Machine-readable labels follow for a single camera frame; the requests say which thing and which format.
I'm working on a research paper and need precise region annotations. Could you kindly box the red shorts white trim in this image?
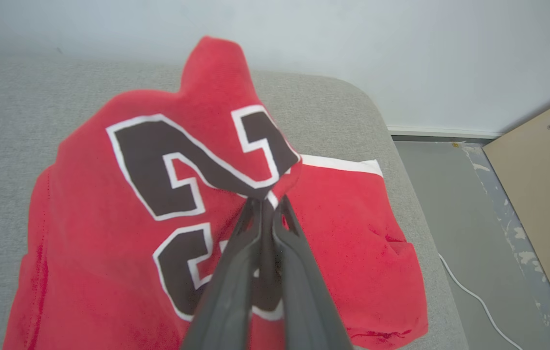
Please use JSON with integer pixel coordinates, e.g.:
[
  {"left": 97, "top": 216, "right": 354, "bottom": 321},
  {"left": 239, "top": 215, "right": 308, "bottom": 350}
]
[{"left": 282, "top": 155, "right": 428, "bottom": 350}]

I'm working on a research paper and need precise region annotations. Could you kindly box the beige wooden board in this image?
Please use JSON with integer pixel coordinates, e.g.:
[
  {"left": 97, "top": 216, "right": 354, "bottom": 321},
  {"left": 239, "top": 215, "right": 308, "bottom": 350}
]
[{"left": 481, "top": 87, "right": 550, "bottom": 350}]

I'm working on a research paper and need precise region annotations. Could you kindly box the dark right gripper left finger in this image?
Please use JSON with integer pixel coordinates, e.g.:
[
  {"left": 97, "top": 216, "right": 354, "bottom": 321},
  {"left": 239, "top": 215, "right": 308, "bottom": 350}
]
[{"left": 181, "top": 198, "right": 263, "bottom": 350}]

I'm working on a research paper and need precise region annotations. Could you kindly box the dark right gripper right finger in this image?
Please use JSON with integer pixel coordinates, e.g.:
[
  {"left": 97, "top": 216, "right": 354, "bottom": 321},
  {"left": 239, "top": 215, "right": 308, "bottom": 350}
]
[{"left": 274, "top": 195, "right": 353, "bottom": 350}]

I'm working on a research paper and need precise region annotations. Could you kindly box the white floor cable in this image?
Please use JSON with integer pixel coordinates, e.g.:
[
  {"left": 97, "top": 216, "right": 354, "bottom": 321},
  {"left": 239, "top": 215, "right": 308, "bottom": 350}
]
[{"left": 438, "top": 253, "right": 524, "bottom": 350}]

